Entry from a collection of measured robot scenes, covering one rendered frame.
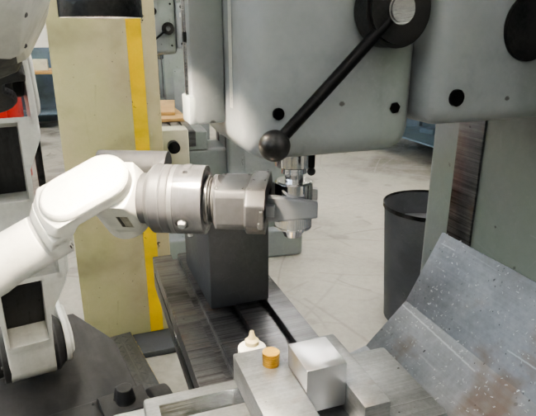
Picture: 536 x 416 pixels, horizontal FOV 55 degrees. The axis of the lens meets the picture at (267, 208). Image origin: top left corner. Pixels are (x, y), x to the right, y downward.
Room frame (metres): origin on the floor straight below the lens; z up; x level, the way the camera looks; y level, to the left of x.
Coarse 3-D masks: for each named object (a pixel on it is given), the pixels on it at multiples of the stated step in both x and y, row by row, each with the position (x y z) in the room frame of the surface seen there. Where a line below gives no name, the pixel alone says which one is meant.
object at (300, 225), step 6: (276, 192) 0.61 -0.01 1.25; (282, 192) 0.60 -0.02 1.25; (306, 192) 0.60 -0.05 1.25; (312, 192) 0.61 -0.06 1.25; (306, 198) 0.60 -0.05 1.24; (276, 222) 0.61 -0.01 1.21; (282, 222) 0.60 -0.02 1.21; (288, 222) 0.59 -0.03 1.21; (294, 222) 0.59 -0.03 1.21; (300, 222) 0.59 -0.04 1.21; (306, 222) 0.60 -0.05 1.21; (276, 228) 0.61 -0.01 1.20; (282, 228) 0.60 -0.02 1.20; (288, 228) 0.59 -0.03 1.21; (294, 228) 0.59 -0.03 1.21; (300, 228) 0.59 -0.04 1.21; (306, 228) 0.60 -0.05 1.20
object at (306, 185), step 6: (276, 180) 0.62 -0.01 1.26; (282, 180) 0.61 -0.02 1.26; (306, 180) 0.61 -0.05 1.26; (276, 186) 0.61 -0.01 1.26; (282, 186) 0.60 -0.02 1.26; (288, 186) 0.59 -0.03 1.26; (294, 186) 0.59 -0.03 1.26; (300, 186) 0.59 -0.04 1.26; (306, 186) 0.60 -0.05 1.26; (312, 186) 0.61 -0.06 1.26; (288, 192) 0.59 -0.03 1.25; (294, 192) 0.59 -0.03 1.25; (300, 192) 0.59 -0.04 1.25
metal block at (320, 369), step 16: (288, 352) 0.56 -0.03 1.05; (304, 352) 0.54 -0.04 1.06; (320, 352) 0.54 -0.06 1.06; (336, 352) 0.54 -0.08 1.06; (304, 368) 0.51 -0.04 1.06; (320, 368) 0.51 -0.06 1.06; (336, 368) 0.52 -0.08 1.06; (304, 384) 0.51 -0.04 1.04; (320, 384) 0.51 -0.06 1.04; (336, 384) 0.52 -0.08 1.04; (320, 400) 0.51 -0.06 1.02; (336, 400) 0.52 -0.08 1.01
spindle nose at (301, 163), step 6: (300, 156) 0.59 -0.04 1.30; (306, 156) 0.60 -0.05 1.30; (276, 162) 0.61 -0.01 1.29; (282, 162) 0.60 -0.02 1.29; (288, 162) 0.59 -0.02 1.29; (294, 162) 0.59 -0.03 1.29; (300, 162) 0.59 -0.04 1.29; (306, 162) 0.60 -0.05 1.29; (282, 168) 0.60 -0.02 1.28; (288, 168) 0.59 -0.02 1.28; (294, 168) 0.59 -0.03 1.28; (300, 168) 0.59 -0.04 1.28; (306, 168) 0.60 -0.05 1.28
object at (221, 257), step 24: (192, 240) 1.01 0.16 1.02; (216, 240) 0.89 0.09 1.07; (240, 240) 0.91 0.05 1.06; (264, 240) 0.92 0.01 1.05; (192, 264) 1.02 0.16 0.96; (216, 264) 0.89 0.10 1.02; (240, 264) 0.91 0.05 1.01; (264, 264) 0.92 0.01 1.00; (216, 288) 0.89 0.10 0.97; (240, 288) 0.91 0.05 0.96; (264, 288) 0.92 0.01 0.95
